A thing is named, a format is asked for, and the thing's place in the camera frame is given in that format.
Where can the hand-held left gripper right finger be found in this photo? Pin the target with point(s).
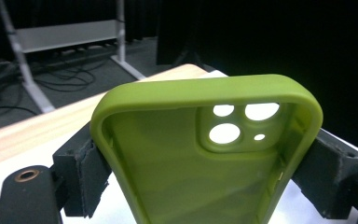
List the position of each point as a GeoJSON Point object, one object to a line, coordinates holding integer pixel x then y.
{"type": "Point", "coordinates": [329, 177]}

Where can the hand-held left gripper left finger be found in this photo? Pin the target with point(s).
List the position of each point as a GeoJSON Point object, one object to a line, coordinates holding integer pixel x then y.
{"type": "Point", "coordinates": [80, 174]}

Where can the green cartoon phone case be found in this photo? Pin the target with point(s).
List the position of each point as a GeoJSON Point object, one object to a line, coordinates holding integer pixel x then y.
{"type": "Point", "coordinates": [167, 174]}

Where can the white metal desk frame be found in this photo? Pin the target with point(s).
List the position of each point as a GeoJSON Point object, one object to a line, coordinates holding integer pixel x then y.
{"type": "Point", "coordinates": [68, 34]}

